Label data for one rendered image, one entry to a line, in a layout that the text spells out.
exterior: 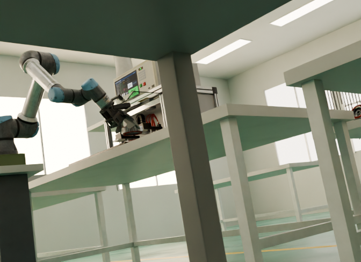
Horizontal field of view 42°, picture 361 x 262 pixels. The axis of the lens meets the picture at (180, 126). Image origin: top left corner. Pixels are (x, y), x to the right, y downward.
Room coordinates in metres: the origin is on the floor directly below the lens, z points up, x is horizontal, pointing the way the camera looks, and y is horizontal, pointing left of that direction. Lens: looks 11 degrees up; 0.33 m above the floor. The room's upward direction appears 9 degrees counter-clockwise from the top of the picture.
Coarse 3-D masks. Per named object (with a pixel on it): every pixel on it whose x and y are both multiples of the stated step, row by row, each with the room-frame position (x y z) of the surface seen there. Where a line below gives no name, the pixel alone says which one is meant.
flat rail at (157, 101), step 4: (156, 100) 2.68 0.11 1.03; (148, 104) 2.74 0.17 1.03; (152, 104) 2.72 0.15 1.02; (156, 104) 2.70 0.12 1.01; (136, 108) 2.83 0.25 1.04; (140, 108) 2.80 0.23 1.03; (144, 108) 2.78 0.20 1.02; (128, 112) 2.90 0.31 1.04; (132, 112) 2.87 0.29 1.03; (136, 112) 2.84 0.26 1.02
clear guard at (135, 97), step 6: (126, 96) 2.54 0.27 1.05; (132, 96) 2.61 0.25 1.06; (138, 96) 2.63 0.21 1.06; (144, 96) 2.65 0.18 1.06; (150, 96) 2.68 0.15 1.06; (156, 96) 2.70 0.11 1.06; (114, 102) 2.64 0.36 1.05; (120, 102) 2.54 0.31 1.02; (126, 102) 2.72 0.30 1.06; (132, 102) 2.74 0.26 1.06; (138, 102) 2.76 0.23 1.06; (144, 102) 2.79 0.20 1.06
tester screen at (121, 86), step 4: (128, 76) 2.92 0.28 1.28; (132, 76) 2.89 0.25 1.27; (120, 80) 2.98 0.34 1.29; (124, 80) 2.95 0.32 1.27; (128, 80) 2.92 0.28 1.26; (132, 80) 2.89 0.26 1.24; (116, 84) 3.03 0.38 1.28; (120, 84) 2.99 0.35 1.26; (124, 84) 2.96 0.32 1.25; (136, 84) 2.86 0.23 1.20; (116, 88) 3.03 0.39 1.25; (120, 88) 2.99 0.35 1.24; (124, 88) 2.96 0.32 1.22; (132, 88) 2.90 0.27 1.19; (120, 92) 3.00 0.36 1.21; (124, 92) 2.97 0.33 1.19
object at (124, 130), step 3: (126, 126) 2.35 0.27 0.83; (141, 126) 2.38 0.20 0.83; (123, 129) 2.36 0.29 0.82; (126, 129) 2.35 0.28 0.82; (129, 129) 2.34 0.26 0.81; (132, 129) 2.35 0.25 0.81; (135, 129) 2.35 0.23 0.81; (138, 129) 2.36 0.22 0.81; (141, 129) 2.38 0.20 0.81; (123, 132) 2.36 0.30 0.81; (126, 132) 2.35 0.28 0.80; (129, 132) 2.35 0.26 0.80; (132, 132) 2.41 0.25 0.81; (135, 132) 2.41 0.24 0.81; (138, 132) 2.40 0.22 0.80; (141, 132) 2.39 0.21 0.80; (126, 135) 2.42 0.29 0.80; (129, 135) 2.43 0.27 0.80
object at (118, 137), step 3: (117, 135) 2.93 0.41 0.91; (120, 135) 2.91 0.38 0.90; (123, 135) 2.91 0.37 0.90; (117, 138) 2.93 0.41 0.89; (120, 138) 2.91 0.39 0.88; (123, 138) 2.91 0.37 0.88; (126, 138) 2.93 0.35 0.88; (129, 138) 2.94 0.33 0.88; (132, 138) 2.96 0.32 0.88; (135, 138) 2.98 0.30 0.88; (138, 138) 2.99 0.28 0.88; (114, 141) 2.92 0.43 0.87; (117, 141) 2.93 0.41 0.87; (120, 141) 2.95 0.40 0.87
